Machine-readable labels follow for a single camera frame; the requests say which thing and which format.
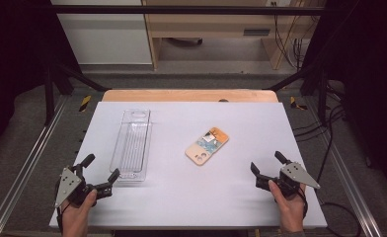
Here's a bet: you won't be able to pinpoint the wooden cabinet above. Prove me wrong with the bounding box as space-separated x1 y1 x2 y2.
141 0 328 71

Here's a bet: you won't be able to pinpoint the white cabinet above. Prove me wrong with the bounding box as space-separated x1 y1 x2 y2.
50 0 153 65

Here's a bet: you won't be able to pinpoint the wooden table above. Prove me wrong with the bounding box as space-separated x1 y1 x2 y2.
101 88 279 104

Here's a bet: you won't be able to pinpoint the black frame crossbar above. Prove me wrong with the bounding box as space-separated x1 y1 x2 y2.
49 4 328 16

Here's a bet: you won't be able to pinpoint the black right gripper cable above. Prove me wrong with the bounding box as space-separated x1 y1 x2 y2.
298 187 362 237

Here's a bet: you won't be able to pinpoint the black frame strut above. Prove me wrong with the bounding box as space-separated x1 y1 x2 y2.
266 63 330 123
43 58 113 126

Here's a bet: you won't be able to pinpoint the person's left hand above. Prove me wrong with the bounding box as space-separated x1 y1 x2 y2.
60 189 99 231

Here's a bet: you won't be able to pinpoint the black cables behind desk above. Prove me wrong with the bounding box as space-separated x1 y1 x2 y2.
271 1 310 72

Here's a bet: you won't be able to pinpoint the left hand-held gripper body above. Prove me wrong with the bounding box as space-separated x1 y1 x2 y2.
54 166 96 208

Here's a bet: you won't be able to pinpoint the person's right hand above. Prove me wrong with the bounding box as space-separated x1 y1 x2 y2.
268 179 308 233

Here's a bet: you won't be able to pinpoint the aluminium rail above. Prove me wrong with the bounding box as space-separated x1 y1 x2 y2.
303 96 384 237
0 94 70 237

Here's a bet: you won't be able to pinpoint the clear plastic tray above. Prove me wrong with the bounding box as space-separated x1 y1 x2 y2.
109 109 153 183

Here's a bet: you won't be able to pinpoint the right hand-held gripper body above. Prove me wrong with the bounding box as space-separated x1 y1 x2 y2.
277 161 322 199

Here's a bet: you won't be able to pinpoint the dark object under desk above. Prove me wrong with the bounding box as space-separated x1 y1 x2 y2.
166 37 204 47

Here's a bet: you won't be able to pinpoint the black curtain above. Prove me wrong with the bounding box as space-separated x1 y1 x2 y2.
300 0 387 201
0 0 83 164

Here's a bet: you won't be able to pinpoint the black floor cables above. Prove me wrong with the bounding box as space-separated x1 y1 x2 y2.
292 80 348 186

